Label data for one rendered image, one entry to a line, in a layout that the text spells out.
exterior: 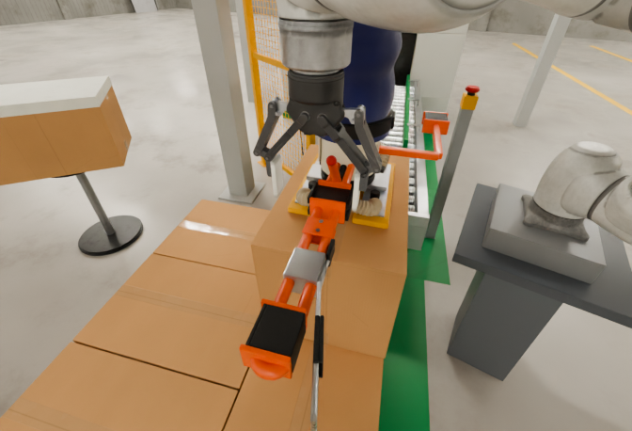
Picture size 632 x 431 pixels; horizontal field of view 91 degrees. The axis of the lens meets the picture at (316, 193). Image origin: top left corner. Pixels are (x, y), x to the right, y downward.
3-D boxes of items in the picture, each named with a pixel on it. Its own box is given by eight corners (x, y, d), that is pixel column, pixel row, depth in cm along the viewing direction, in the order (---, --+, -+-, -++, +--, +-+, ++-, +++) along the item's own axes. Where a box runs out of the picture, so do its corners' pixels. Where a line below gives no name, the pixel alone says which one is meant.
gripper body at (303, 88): (353, 62, 42) (349, 126, 48) (294, 58, 44) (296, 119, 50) (341, 77, 36) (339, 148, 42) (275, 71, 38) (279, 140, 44)
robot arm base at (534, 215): (576, 203, 113) (585, 191, 109) (588, 243, 97) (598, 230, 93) (520, 190, 119) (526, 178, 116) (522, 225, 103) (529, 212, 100)
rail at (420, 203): (411, 97, 338) (415, 79, 327) (417, 97, 337) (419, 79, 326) (410, 244, 156) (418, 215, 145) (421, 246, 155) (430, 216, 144)
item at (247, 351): (265, 315, 52) (261, 297, 49) (308, 326, 51) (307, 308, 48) (243, 365, 45) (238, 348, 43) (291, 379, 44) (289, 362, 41)
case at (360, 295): (310, 217, 152) (309, 143, 128) (394, 231, 143) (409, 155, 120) (264, 329, 104) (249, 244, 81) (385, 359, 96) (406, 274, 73)
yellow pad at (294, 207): (317, 157, 117) (317, 145, 114) (342, 160, 115) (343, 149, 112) (287, 213, 91) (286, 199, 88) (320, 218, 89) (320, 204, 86)
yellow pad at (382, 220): (367, 164, 113) (368, 151, 110) (395, 167, 111) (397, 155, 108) (351, 223, 87) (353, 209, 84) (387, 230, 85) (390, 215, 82)
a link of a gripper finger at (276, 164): (274, 162, 49) (270, 162, 49) (277, 198, 53) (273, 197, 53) (281, 153, 51) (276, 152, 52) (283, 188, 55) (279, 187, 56)
